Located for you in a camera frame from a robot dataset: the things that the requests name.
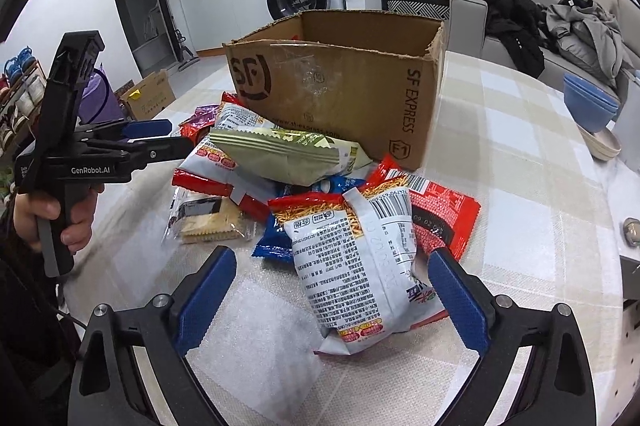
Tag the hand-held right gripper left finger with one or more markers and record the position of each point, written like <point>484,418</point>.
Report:
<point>205,301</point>

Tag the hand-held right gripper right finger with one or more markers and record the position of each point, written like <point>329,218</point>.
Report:
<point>460,301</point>

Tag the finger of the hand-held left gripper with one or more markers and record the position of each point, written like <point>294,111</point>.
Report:
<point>165,148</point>
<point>147,128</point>

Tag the green biscuit packet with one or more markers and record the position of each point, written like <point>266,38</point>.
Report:
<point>280,155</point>

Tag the white orange snack packet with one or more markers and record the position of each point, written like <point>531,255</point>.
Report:
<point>345,266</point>
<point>215,160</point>

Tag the brown cardboard box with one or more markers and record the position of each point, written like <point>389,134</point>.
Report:
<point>325,95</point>

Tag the person's left forearm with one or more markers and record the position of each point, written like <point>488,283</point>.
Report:
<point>25,306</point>

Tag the person's left hand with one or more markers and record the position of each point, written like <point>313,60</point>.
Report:
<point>82,218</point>

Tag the small cardboard box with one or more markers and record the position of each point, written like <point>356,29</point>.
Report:
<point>150,98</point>

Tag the small red snack packet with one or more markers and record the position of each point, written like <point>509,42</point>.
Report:
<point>192,131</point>

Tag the long red snack packet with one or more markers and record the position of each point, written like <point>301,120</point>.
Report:
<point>200,183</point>

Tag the purple candy packet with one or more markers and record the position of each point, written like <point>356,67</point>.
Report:
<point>205,115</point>

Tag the purple basket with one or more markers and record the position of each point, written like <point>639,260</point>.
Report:
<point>100,100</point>

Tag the clear cracker packet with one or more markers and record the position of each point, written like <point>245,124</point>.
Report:
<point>210,223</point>

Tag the shoe rack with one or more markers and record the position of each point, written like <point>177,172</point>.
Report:
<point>20,95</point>

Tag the upright vacuum cleaner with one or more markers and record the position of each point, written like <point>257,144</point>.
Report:
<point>184,55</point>

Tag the blue snack packet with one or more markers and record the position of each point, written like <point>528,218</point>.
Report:
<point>272,246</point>

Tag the red dark snack packet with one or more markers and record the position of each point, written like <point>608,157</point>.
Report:
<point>445,211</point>

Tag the white kitchen counter cabinet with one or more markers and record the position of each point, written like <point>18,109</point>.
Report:
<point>220,5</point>

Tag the beige plate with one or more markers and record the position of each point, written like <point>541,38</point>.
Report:
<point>602,145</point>

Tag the stack of blue bowls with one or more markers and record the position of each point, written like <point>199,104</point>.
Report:
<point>590,103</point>

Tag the grey sofa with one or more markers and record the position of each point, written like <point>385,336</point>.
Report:
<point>470,25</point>

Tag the black jacket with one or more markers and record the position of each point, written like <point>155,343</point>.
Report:
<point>515,30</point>

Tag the black white patterned cushion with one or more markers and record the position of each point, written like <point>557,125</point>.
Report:
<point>415,5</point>

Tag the grey jacket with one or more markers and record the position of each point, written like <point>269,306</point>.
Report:
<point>585,35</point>

